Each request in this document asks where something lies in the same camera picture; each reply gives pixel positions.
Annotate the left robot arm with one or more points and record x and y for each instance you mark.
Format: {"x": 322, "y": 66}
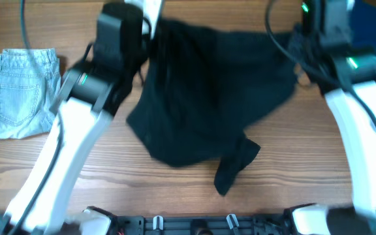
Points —
{"x": 92, "y": 91}

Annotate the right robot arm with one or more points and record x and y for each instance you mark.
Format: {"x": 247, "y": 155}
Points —
{"x": 345, "y": 72}

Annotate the folded light blue denim shorts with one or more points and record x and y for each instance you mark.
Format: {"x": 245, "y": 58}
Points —
{"x": 29, "y": 82}

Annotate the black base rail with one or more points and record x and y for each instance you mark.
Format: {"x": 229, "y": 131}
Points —
{"x": 231, "y": 224}

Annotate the black shorts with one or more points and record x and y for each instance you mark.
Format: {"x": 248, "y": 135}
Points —
{"x": 203, "y": 88}

